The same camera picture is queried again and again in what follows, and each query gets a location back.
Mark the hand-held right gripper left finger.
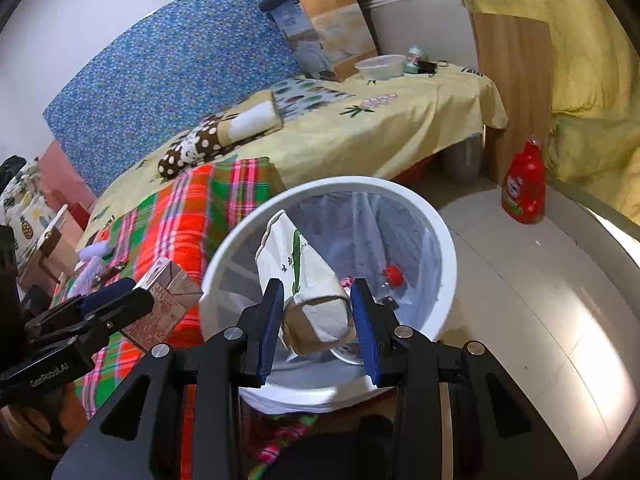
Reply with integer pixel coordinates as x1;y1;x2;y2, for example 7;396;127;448
50;277;285;480

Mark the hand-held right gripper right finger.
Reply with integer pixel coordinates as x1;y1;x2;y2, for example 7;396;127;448
350;277;578;480

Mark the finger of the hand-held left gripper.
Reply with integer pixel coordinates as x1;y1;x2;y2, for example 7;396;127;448
25;288;155;356
25;278;137;333

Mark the purple white carton box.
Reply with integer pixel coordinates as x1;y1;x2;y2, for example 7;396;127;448
120;257;203;353

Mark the white paper bag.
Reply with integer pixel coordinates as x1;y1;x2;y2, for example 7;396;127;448
255;211;357;356

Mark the white round trash bin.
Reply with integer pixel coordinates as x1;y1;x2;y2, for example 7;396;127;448
199;175;458;415

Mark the person's left hand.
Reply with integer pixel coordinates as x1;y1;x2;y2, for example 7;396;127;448
0;385;88;461

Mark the clear plastic bottle red label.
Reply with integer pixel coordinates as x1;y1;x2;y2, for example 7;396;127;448
372;264;416;311

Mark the pineapple print cloth bundle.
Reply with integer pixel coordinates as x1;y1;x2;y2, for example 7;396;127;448
0;157;61;256

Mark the red green plaid blanket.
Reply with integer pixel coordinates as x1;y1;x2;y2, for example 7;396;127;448
50;157;321;480

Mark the black bag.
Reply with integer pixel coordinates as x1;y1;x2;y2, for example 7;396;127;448
0;156;28;183

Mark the brown polka dot pillow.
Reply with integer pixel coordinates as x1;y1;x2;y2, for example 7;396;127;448
157;115;236;179

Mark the grey bed leg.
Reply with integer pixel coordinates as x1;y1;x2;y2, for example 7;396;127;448
442;135;483;185

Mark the yellow pineapple print bed sheet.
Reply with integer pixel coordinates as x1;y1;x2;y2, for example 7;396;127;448
75;62;510;251

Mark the yellow white folded towel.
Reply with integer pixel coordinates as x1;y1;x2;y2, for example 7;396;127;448
215;89;285;146

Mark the red detergent bottle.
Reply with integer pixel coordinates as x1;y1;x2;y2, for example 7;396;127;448
501;137;547;225

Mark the fruit print pillowcase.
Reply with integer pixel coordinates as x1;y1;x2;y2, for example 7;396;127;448
274;77;361;121

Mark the blue floral headboard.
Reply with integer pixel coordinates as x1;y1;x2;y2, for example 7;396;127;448
42;0;313;196

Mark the white plastic bowl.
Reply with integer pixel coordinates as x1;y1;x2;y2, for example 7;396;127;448
355;54;407;82

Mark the small green jar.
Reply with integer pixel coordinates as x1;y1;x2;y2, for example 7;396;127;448
404;46;426;75

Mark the wooden board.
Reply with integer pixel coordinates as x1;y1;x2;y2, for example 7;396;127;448
470;11;553;188

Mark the printed paper shopping bag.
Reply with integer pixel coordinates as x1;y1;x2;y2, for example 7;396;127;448
260;0;381;83

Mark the white board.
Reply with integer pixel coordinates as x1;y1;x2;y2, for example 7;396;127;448
362;0;481;73

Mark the yellow curtain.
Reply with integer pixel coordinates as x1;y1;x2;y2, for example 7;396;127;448
442;0;640;226

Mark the beige mug brown handle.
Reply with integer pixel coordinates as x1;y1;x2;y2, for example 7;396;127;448
30;205;86;281

